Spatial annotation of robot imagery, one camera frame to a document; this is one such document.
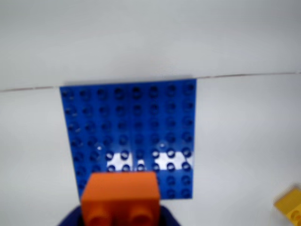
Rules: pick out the blue 8x8 base plate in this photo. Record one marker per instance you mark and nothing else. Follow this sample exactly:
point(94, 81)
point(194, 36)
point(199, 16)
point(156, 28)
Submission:
point(131, 117)

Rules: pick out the yellow 2x2 block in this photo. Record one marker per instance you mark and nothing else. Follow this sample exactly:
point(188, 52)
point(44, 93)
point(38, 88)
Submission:
point(290, 203)

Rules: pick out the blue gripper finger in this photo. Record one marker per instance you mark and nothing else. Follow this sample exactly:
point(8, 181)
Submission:
point(71, 217)
point(169, 217)

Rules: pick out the orange 2x2 block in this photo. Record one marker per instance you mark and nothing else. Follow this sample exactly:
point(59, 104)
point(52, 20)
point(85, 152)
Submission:
point(121, 193)

